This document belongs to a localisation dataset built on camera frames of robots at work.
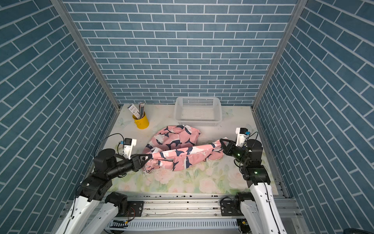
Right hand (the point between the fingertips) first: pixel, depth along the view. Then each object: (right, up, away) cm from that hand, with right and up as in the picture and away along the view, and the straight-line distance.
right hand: (223, 140), depth 74 cm
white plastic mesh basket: (-11, +18, +45) cm, 50 cm away
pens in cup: (-52, +20, +25) cm, 61 cm away
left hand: (-34, -7, -6) cm, 35 cm away
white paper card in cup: (-56, +17, +26) cm, 64 cm away
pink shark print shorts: (-29, -7, +20) cm, 36 cm away
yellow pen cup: (-51, +8, +28) cm, 59 cm away
